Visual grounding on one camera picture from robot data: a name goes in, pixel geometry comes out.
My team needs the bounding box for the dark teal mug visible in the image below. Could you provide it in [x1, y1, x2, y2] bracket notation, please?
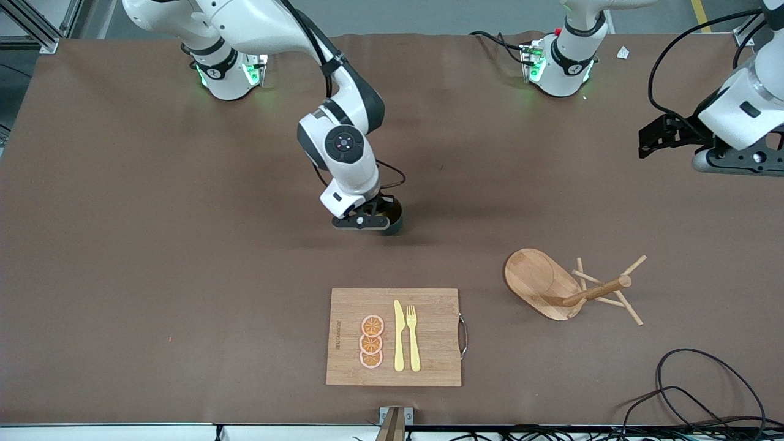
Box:
[377, 196, 404, 236]

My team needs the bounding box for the wooden cup rack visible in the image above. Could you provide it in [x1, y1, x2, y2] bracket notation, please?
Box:
[503, 248, 647, 326]

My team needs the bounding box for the yellow plastic knife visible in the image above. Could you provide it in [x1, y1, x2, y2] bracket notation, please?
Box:
[394, 300, 405, 372]

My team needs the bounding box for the yellow plastic fork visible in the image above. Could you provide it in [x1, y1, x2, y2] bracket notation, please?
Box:
[406, 305, 422, 373]

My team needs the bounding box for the bamboo cutting board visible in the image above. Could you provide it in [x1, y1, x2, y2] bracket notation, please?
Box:
[326, 288, 469, 387]

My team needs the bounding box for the brown table cover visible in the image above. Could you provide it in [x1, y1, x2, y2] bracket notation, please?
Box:
[0, 31, 784, 426]

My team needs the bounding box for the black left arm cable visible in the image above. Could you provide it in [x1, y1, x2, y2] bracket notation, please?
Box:
[648, 7, 766, 123]

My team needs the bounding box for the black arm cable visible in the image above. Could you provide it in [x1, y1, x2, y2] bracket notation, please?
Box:
[648, 7, 766, 123]
[276, 0, 407, 190]

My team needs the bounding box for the aluminium frame profile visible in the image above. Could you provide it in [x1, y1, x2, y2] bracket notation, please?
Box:
[733, 12, 763, 47]
[0, 0, 80, 55]

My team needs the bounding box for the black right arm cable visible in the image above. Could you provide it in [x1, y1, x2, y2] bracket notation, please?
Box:
[276, 0, 407, 190]

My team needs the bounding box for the black left base cable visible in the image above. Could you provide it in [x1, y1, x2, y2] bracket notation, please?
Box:
[469, 31, 529, 65]

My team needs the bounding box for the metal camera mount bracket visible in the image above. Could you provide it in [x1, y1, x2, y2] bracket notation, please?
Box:
[379, 406, 414, 441]

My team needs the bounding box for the black coiled cable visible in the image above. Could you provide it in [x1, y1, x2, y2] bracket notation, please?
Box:
[612, 348, 767, 432]

